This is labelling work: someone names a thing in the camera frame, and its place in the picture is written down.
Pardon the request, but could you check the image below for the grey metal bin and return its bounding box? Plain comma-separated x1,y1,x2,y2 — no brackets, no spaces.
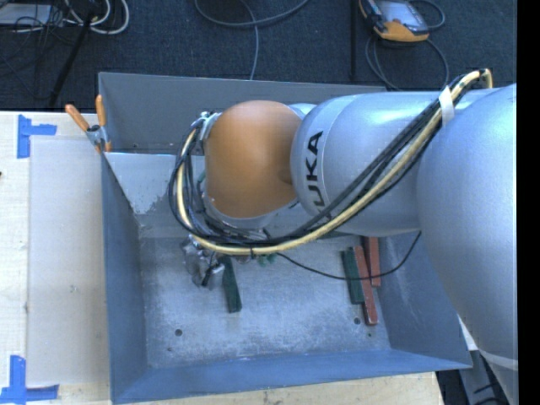
97,72,474,405

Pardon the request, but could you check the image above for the dark green flat block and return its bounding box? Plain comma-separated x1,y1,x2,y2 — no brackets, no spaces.
219,255,244,315
340,246,366,305

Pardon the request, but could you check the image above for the red-brown flat block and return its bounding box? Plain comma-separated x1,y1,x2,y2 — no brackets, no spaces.
353,245,380,327
362,236,382,289

